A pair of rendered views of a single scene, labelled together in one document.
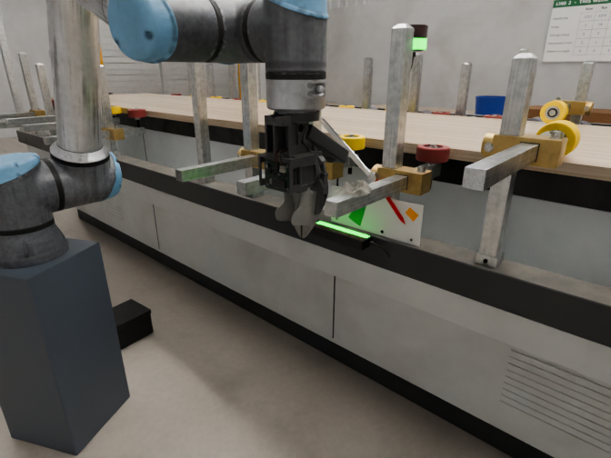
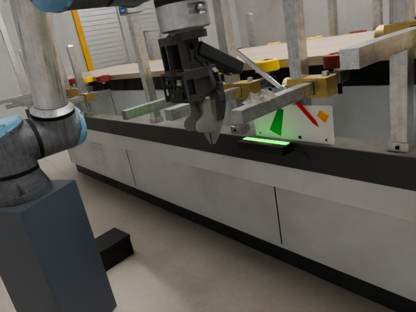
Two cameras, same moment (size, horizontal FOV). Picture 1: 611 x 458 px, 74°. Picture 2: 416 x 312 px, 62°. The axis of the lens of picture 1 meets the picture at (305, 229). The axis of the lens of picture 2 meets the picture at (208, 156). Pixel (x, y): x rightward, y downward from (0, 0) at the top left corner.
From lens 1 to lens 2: 12 cm
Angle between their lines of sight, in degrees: 10
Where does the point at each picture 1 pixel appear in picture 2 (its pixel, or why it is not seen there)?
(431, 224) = (351, 127)
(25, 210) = (14, 159)
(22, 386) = (30, 299)
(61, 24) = (20, 10)
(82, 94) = (44, 63)
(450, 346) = (387, 239)
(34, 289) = (26, 220)
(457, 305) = (380, 195)
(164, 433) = not seen: outside the picture
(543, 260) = not seen: outside the picture
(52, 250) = (38, 189)
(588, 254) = not seen: outside the picture
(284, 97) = (169, 20)
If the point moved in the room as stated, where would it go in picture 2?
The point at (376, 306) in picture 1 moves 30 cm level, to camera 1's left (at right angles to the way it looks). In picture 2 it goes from (314, 210) to (235, 218)
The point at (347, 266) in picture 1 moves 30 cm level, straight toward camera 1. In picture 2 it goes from (277, 174) to (271, 226)
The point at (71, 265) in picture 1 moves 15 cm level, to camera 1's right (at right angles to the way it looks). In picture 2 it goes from (54, 200) to (93, 195)
